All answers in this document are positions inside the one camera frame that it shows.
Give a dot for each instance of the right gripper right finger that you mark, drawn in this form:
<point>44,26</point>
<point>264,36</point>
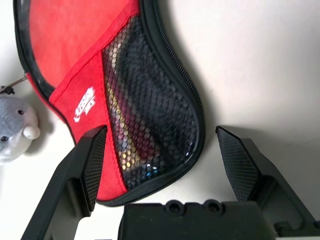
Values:
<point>240,165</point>

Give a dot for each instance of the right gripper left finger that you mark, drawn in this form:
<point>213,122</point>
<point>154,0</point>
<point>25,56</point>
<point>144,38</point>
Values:
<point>72,180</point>

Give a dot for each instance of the red black paddle case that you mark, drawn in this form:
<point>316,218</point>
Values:
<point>85,92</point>

